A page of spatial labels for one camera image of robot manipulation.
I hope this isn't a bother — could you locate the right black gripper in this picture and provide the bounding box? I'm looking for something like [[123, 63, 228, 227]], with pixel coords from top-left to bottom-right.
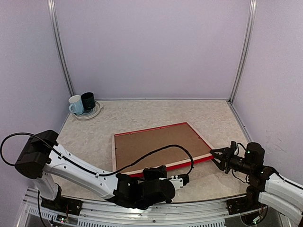
[[210, 147, 254, 175]]

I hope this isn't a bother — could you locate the red wooden picture frame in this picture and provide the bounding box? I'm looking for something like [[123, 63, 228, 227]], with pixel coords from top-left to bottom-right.
[[111, 122, 216, 178]]

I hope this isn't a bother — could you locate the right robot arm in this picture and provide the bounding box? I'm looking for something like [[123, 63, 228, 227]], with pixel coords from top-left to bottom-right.
[[210, 141, 303, 227]]

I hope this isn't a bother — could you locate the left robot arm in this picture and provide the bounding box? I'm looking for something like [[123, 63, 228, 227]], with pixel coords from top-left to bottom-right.
[[15, 130, 176, 210]]

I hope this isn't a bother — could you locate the white plate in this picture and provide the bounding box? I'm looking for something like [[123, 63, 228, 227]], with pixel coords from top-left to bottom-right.
[[72, 101, 104, 121]]

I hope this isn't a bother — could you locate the dark green mug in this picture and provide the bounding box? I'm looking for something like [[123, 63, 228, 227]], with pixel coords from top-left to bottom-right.
[[81, 92, 95, 113]]

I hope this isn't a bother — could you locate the light blue mug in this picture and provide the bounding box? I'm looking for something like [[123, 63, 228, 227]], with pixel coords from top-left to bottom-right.
[[68, 95, 84, 115]]

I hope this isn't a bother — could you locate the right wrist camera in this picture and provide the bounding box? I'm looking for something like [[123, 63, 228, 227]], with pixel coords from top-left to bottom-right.
[[230, 141, 239, 156]]

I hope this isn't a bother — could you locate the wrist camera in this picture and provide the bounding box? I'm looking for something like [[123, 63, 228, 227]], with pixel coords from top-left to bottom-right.
[[169, 174, 190, 190], [230, 141, 239, 156]]

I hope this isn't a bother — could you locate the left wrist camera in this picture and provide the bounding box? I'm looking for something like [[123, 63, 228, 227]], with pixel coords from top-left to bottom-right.
[[169, 174, 190, 190]]

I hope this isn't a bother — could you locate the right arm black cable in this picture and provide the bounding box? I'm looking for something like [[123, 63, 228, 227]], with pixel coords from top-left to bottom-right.
[[232, 142, 303, 190]]

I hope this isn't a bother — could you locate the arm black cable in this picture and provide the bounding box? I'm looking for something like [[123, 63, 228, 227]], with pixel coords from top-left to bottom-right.
[[0, 132, 195, 177], [232, 142, 303, 190]]

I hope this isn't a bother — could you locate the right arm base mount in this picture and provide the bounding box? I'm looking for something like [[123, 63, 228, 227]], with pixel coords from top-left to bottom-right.
[[226, 186, 264, 215]]

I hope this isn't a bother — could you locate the aluminium front rail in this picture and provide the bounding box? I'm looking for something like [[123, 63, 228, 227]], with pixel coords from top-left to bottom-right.
[[14, 188, 253, 227]]

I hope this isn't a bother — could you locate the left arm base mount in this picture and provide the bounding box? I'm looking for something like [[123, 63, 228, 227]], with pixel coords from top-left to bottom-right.
[[41, 192, 83, 216]]

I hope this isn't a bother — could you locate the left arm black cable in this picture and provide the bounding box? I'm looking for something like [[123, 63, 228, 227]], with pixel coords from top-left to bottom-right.
[[0, 132, 195, 177]]

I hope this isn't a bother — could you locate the right aluminium corner post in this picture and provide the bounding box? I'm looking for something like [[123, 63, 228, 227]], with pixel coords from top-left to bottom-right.
[[228, 0, 257, 105]]

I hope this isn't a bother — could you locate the aluminium corner post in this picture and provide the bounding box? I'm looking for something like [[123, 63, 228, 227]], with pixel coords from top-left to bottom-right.
[[47, 0, 75, 96], [228, 0, 257, 105]]

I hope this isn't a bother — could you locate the left aluminium corner post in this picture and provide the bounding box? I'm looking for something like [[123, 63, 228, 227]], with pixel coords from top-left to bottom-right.
[[47, 0, 75, 96]]

